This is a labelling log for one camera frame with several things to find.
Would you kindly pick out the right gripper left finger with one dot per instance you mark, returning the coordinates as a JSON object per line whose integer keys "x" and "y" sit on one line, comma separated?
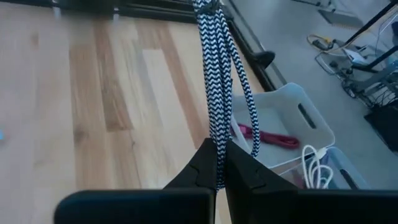
{"x": 155, "y": 208}

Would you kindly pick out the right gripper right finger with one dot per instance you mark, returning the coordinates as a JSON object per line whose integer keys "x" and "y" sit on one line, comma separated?
{"x": 280, "y": 208}

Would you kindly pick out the clear plastic bin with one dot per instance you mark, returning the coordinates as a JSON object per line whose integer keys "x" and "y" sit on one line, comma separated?
{"x": 345, "y": 165}

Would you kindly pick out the grey opaque plastic bin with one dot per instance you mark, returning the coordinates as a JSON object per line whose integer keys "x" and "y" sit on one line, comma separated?
{"x": 280, "y": 102}

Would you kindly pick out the black clamp knob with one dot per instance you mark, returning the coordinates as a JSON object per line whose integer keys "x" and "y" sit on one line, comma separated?
{"x": 264, "y": 57}

